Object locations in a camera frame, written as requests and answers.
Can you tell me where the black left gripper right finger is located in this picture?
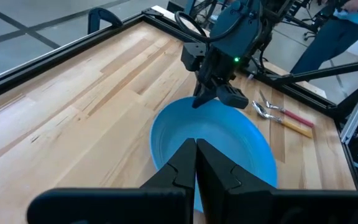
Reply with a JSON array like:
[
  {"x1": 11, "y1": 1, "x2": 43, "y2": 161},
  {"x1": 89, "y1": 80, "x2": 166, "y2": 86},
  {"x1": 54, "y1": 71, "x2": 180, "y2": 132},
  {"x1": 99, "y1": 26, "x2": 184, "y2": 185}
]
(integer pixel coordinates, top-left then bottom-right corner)
[{"x1": 196, "y1": 139, "x2": 358, "y2": 224}]

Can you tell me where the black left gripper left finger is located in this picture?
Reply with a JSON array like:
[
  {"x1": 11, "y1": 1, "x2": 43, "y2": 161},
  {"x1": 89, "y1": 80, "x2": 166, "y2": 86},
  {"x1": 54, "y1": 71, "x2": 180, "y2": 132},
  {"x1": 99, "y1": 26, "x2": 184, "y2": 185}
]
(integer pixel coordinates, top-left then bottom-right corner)
[{"x1": 26, "y1": 138, "x2": 197, "y2": 224}]

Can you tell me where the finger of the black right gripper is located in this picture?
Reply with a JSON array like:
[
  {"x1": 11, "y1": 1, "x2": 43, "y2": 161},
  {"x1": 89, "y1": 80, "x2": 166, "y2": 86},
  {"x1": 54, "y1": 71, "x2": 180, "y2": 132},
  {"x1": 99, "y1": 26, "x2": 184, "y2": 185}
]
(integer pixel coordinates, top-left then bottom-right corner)
[
  {"x1": 216, "y1": 83, "x2": 250, "y2": 110},
  {"x1": 191, "y1": 83, "x2": 220, "y2": 110}
]

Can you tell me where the blue plate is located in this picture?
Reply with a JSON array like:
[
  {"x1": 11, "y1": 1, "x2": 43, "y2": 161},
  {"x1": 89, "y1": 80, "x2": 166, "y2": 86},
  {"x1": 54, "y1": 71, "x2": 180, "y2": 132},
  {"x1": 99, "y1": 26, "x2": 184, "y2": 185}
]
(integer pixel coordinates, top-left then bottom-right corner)
[{"x1": 149, "y1": 96, "x2": 278, "y2": 214}]

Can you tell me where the red-handled metal fork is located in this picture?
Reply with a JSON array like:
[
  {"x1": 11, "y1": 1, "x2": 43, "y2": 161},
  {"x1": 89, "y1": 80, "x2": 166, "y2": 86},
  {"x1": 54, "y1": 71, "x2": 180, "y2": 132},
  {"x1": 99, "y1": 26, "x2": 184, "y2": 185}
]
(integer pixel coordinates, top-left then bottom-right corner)
[{"x1": 259, "y1": 89, "x2": 315, "y2": 128}]

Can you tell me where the yellow-handled metal spoon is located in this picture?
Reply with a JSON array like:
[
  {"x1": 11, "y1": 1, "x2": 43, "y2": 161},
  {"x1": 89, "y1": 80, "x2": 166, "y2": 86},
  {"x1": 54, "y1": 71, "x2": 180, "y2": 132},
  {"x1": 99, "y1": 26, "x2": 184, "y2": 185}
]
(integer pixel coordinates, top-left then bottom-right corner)
[{"x1": 252, "y1": 100, "x2": 313, "y2": 139}]

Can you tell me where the black background robot rig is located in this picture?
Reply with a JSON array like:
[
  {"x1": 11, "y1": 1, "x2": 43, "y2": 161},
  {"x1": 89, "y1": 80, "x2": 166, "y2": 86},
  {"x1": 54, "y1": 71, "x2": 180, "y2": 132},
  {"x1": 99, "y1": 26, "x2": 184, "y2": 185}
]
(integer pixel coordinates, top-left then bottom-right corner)
[{"x1": 166, "y1": 0, "x2": 332, "y2": 34}]

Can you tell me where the black office chair base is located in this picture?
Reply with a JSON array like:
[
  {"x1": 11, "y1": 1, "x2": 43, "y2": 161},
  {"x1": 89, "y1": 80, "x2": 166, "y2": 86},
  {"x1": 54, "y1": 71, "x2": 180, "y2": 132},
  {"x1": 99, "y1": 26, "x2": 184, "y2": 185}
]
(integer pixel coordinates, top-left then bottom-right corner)
[{"x1": 301, "y1": 17, "x2": 324, "y2": 41}]

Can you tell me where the person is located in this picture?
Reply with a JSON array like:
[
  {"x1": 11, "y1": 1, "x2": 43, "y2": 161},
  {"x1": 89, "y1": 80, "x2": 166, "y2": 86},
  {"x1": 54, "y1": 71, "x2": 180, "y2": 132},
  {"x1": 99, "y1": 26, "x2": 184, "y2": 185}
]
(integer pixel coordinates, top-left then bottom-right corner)
[{"x1": 290, "y1": 0, "x2": 358, "y2": 75}]

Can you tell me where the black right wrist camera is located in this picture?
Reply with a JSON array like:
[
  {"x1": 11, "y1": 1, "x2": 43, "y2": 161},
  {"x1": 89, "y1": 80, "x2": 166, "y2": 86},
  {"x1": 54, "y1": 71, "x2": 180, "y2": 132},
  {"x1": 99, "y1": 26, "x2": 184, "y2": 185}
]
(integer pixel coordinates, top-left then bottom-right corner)
[{"x1": 180, "y1": 42, "x2": 207, "y2": 72}]

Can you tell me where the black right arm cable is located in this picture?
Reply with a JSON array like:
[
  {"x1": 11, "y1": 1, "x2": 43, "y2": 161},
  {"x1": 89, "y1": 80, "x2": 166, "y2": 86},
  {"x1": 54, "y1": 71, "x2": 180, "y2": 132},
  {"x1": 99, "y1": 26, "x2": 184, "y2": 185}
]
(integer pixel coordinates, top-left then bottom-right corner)
[{"x1": 175, "y1": 11, "x2": 248, "y2": 44}]

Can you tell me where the silver aluminium bracket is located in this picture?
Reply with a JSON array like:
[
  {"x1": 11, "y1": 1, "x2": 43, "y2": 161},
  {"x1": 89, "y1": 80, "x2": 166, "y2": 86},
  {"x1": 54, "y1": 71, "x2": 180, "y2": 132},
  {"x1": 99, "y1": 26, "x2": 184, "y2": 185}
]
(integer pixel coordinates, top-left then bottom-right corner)
[{"x1": 339, "y1": 95, "x2": 358, "y2": 146}]

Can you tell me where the black aluminium table frame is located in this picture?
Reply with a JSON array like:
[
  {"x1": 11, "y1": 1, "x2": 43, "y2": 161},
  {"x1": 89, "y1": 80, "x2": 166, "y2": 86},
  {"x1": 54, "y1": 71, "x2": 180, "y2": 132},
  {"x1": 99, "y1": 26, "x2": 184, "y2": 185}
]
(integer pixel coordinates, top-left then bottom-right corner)
[{"x1": 0, "y1": 6, "x2": 358, "y2": 191}]

